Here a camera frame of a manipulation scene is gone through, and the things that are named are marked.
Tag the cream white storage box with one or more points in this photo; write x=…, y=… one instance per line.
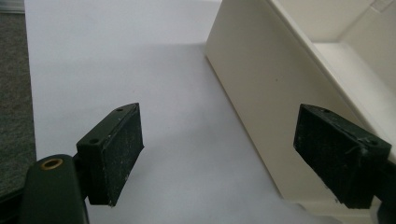
x=267, y=93

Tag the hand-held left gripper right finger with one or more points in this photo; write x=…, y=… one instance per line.
x=336, y=155

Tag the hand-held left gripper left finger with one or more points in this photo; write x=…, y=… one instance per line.
x=109, y=155

